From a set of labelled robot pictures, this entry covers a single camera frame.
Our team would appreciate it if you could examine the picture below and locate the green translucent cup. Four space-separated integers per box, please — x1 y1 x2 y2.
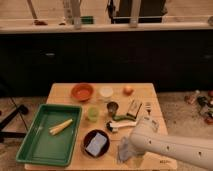
88 107 99 122

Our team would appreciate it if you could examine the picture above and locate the yellow onion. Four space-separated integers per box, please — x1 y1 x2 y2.
123 86 134 95

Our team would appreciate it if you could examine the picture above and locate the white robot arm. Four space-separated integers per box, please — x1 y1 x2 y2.
129 116 213 171

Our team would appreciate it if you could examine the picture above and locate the small metal cup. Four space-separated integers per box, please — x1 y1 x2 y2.
107 101 119 116

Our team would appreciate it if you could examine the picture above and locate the green plastic tray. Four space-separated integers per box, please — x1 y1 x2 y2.
16 104 82 167

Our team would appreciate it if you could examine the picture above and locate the green pepper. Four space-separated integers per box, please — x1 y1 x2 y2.
112 115 135 121

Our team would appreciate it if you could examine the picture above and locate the blue grey towel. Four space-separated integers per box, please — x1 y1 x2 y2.
117 137 141 163

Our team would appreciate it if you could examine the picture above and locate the black tripod stand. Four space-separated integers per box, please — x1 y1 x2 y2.
0 78 30 141

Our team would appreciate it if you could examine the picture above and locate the wooden table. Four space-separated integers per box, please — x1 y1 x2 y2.
25 83 177 171

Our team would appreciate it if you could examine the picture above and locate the blue sponge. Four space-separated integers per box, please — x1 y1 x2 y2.
86 133 107 157

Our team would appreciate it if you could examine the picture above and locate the silver fork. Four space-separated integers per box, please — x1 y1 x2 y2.
145 102 152 115

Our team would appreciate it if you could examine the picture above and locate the dark brown bowl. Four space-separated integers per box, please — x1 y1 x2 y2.
83 129 110 158

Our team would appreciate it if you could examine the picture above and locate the white cup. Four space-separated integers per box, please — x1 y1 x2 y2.
99 86 114 102

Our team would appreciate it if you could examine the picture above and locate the metal grater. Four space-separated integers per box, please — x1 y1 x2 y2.
127 100 142 118

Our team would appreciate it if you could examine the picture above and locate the red orange bowl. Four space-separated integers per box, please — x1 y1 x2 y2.
71 83 94 101

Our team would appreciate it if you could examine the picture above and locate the yellow corn cob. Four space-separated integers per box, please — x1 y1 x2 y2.
49 119 72 135

